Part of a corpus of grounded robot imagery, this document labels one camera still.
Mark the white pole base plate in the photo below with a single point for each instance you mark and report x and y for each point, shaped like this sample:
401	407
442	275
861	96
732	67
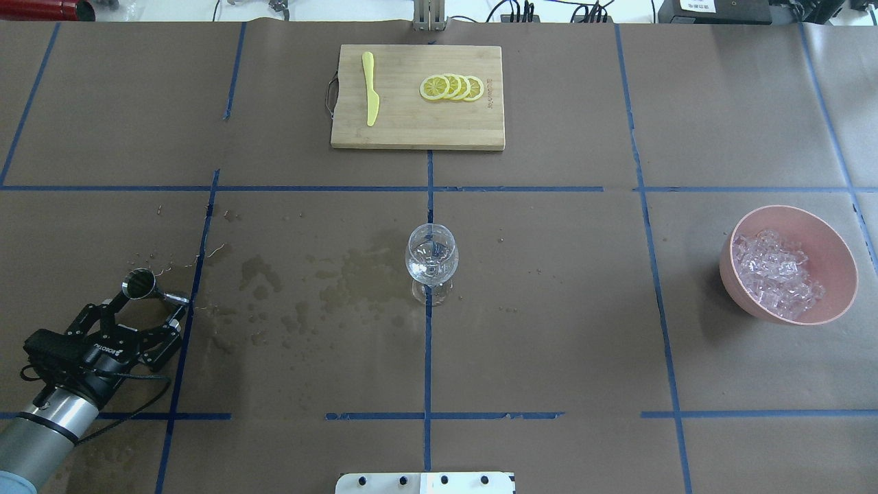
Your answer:
428	482

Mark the pink bowl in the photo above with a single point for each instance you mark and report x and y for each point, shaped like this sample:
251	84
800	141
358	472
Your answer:
830	262

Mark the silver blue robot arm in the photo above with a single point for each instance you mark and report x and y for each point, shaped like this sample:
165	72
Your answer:
46	431

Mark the lemon slice nearest knife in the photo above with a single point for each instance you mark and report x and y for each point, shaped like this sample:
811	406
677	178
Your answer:
436	87

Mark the steel jigger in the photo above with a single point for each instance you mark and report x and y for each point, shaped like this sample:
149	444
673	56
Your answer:
141	283

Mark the bamboo cutting board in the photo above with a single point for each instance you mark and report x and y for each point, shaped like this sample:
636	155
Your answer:
407	121

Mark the clear ice cubes pile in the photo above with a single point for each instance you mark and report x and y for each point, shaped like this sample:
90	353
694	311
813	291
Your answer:
775	270

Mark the clear wine glass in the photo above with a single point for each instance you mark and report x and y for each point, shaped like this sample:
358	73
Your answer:
431	258

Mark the black box on table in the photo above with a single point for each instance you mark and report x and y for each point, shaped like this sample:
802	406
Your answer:
715	12

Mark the yellow plastic knife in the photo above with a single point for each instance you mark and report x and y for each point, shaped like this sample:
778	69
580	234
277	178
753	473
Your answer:
372	97

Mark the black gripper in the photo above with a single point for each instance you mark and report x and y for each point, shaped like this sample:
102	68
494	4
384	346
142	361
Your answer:
98	361

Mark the lemon slice farthest from knife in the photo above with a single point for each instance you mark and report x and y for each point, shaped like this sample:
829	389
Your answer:
476	88

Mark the red cylinder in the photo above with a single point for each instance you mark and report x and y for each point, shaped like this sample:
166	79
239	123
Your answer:
47	11

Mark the aluminium frame post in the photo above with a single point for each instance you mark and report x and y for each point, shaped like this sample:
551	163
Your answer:
429	15

